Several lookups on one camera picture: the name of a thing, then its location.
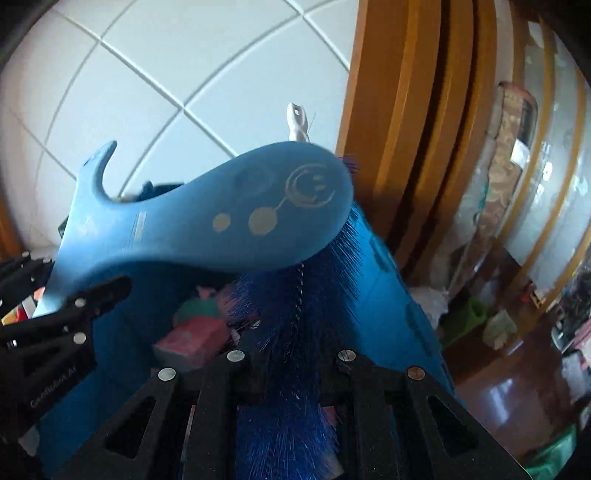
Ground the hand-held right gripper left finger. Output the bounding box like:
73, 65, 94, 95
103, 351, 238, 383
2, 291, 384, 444
51, 349, 253, 480

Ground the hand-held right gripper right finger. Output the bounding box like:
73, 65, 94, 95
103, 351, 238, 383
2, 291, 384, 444
334, 349, 532, 480

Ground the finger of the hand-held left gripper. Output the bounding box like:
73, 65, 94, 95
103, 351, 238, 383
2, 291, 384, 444
0, 251, 57, 306
0, 275, 133, 344

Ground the blue plastic storage bin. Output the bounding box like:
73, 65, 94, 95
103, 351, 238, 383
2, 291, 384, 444
37, 182, 459, 480

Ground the blue whale-shaped brush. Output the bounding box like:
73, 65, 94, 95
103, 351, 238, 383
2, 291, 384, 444
32, 141, 370, 480

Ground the pink tissue pack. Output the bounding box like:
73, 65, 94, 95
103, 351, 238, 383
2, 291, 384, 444
152, 316, 232, 371

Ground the small green plush toy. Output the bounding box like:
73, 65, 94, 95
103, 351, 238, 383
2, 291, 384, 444
172, 295, 223, 325

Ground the green floor item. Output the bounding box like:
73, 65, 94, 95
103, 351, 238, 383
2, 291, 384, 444
441, 298, 486, 348

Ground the green plastic bag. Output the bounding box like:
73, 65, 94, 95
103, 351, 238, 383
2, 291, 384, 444
525, 424, 579, 480

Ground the glass door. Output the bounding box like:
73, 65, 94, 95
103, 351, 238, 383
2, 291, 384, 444
450, 14, 591, 324

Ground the wooden door frame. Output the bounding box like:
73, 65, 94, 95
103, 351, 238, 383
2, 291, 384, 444
334, 0, 514, 289

